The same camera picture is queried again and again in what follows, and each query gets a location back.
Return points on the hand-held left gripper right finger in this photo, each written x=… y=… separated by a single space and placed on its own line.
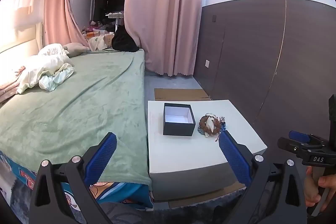
x=233 y=158

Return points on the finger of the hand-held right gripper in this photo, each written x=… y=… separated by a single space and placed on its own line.
x=288 y=144
x=299 y=137

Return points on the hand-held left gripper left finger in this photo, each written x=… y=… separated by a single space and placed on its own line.
x=103 y=158

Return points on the shell butterfly brooch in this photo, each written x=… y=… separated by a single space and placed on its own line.
x=211 y=123

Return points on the black jewelry box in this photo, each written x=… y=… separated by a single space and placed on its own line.
x=178 y=130

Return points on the person's right hand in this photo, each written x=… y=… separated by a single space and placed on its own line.
x=311 y=190

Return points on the cartoon printed bedsheet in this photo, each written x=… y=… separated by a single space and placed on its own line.
x=126 y=192

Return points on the white table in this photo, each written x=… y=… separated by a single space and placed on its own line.
x=183 y=153

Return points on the bed with green blanket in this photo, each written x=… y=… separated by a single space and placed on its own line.
x=78 y=108

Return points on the flat brown cardboard sheet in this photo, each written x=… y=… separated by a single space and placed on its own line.
x=181 y=94

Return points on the white crumpled duvet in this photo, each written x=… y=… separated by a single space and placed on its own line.
x=44 y=66

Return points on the grey green pillow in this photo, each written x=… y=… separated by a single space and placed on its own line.
x=76 y=47

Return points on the black bag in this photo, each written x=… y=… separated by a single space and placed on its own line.
x=123 y=41

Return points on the pink folded blanket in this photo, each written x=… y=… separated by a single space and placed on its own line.
x=8 y=87

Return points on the pile of plush toys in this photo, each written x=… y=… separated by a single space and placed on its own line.
x=95 y=29

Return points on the beige headboard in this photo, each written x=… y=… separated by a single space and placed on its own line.
x=18 y=48

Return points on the clothes drying rack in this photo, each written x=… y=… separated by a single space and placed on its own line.
x=114 y=16

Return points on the pink curtain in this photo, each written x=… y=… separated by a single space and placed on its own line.
x=162 y=11
x=60 y=3

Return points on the white wall socket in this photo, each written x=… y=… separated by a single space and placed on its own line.
x=207 y=63

